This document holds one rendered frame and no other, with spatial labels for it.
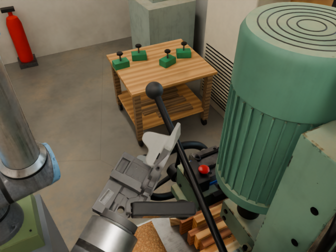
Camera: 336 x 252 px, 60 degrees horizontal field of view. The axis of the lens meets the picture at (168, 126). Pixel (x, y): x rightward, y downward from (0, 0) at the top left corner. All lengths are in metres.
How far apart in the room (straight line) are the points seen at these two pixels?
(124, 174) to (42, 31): 3.11
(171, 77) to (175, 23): 0.88
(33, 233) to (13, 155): 0.36
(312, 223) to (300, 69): 0.20
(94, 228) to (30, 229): 0.74
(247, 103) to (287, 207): 0.16
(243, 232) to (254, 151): 0.28
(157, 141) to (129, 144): 1.78
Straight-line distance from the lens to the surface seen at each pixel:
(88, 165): 2.21
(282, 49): 0.36
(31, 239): 1.24
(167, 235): 0.83
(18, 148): 0.95
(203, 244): 0.78
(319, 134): 0.39
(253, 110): 0.41
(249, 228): 0.69
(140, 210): 0.53
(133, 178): 0.53
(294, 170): 0.41
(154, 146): 0.52
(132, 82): 2.01
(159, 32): 2.77
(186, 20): 2.88
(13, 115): 0.86
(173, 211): 0.54
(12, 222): 1.23
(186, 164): 0.53
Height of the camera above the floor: 1.65
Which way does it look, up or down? 43 degrees down
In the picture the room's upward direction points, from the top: straight up
